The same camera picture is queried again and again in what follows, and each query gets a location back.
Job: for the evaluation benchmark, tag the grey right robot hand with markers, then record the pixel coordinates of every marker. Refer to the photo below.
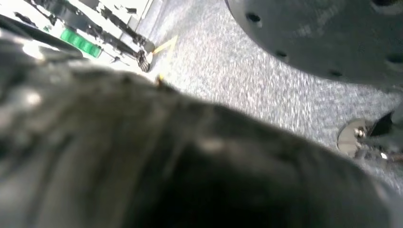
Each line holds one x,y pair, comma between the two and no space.
157,163

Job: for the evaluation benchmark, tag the green block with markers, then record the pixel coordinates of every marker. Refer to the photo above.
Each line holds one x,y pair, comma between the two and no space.
80,42

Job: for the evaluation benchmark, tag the blue rack on casters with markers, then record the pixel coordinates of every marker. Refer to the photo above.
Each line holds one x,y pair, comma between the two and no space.
78,19

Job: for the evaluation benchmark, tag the small chrome disc fitting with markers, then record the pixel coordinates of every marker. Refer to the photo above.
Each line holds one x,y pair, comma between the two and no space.
349,138

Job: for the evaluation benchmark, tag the dark round perforated plate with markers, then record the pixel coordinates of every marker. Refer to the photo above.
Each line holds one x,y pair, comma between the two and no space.
314,34

